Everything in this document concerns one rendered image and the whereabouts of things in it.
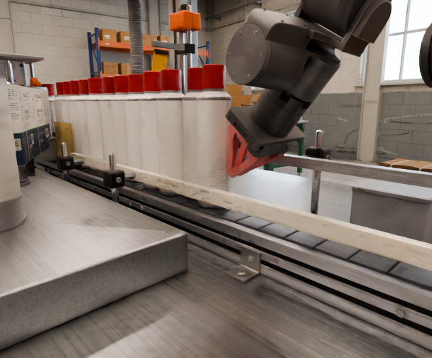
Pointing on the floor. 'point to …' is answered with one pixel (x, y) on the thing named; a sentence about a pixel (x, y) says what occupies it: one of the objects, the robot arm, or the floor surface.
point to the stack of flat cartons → (418, 166)
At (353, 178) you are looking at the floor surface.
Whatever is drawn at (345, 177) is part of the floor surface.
